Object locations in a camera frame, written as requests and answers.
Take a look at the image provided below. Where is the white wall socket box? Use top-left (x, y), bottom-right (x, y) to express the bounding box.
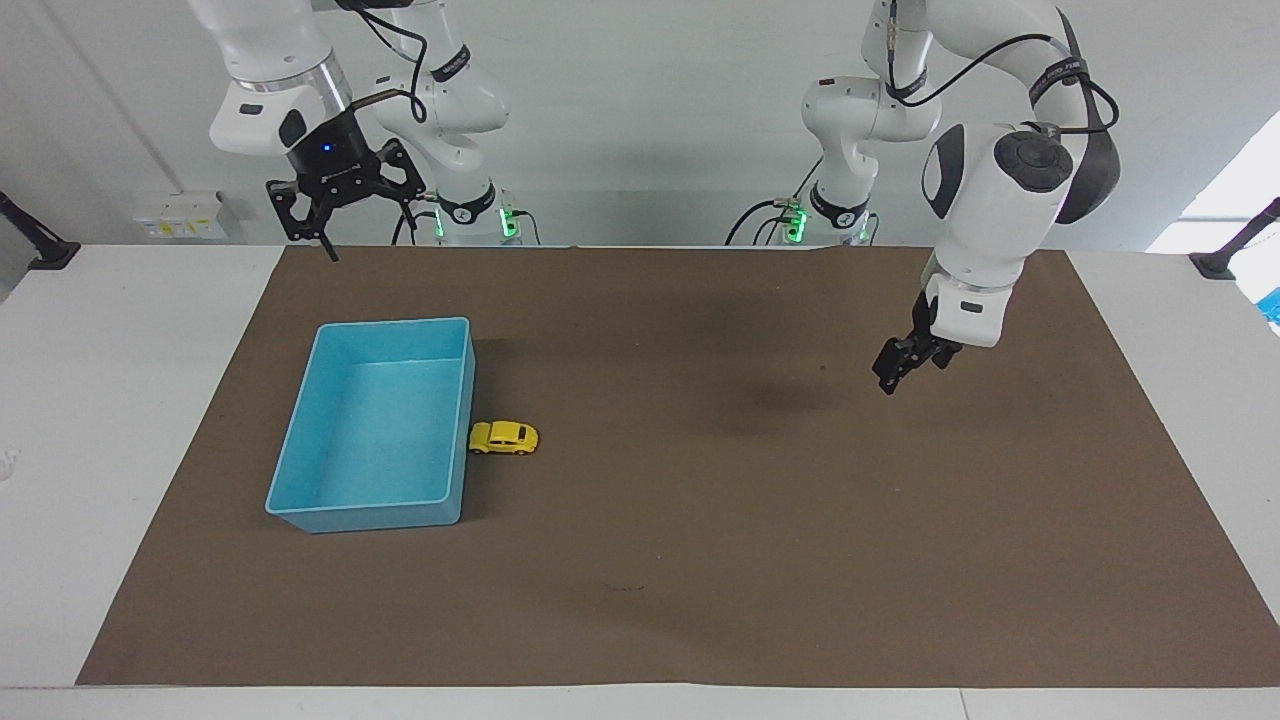
top-left (133, 191), bottom-right (229, 241)

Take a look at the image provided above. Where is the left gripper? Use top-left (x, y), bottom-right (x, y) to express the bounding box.
top-left (871, 288), bottom-right (964, 397)

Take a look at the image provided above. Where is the black stand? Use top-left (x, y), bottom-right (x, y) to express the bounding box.
top-left (0, 190), bottom-right (82, 272)
top-left (1188, 196), bottom-right (1280, 280)

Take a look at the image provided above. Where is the yellow beetle toy car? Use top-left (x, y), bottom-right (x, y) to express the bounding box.
top-left (468, 420), bottom-right (541, 457)

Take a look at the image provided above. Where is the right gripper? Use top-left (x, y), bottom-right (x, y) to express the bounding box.
top-left (265, 108), bottom-right (428, 264)

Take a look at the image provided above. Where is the light blue plastic bin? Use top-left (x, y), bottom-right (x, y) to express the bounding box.
top-left (264, 316), bottom-right (477, 535)

